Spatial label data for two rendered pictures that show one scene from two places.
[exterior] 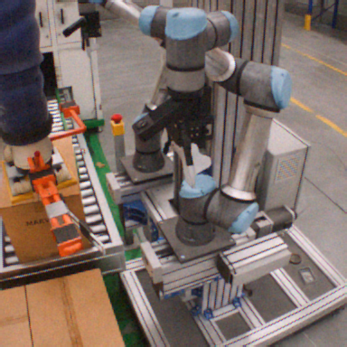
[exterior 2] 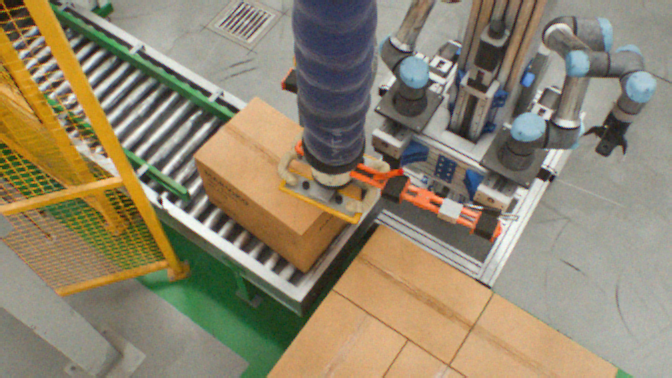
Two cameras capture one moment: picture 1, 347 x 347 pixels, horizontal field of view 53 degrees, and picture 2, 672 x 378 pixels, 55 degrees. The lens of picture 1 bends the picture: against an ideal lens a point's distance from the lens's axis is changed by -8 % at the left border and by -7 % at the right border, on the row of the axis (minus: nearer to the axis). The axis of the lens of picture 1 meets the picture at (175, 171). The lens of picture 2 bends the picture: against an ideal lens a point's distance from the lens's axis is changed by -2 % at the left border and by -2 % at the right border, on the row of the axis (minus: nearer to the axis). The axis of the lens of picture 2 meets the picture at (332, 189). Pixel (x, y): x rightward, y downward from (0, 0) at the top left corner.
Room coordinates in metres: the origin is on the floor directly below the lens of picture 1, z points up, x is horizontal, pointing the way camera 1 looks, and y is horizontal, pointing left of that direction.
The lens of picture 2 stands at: (0.23, 1.33, 3.29)
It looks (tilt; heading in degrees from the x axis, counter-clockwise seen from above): 61 degrees down; 326
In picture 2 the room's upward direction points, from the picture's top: straight up
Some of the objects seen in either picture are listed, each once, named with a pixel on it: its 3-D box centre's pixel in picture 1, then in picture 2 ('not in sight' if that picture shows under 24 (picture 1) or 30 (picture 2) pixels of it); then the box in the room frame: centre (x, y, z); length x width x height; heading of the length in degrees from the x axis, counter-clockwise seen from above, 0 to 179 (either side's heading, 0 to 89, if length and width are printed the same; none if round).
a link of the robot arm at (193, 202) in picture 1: (199, 197); (527, 132); (0.99, -0.08, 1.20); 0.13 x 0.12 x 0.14; 54
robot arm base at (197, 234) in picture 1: (196, 221); (518, 149); (0.99, -0.07, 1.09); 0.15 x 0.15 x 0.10
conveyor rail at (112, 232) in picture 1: (83, 151); (197, 88); (2.44, 0.72, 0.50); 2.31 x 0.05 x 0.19; 21
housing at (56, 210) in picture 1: (57, 213); (450, 211); (0.89, 0.39, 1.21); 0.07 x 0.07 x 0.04; 30
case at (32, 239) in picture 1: (45, 196); (280, 185); (1.56, 0.72, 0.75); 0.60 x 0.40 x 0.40; 18
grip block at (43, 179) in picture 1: (42, 179); (395, 186); (1.07, 0.49, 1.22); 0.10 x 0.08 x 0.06; 120
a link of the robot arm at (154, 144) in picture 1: (147, 131); (412, 76); (1.45, 0.12, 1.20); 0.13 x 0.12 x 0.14; 174
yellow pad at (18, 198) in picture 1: (15, 175); (322, 194); (1.25, 0.70, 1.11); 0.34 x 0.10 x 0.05; 30
